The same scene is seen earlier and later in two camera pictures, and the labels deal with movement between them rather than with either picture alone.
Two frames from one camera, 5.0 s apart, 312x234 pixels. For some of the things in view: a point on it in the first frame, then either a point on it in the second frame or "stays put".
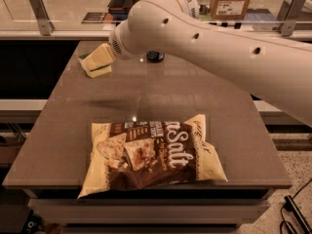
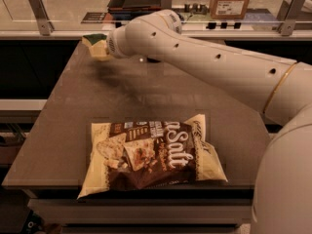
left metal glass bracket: x=46 y=24 stays put
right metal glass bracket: x=288 y=26 stays put
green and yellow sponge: x=97 y=62 → x=94 y=40
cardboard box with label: x=229 y=2 stays put
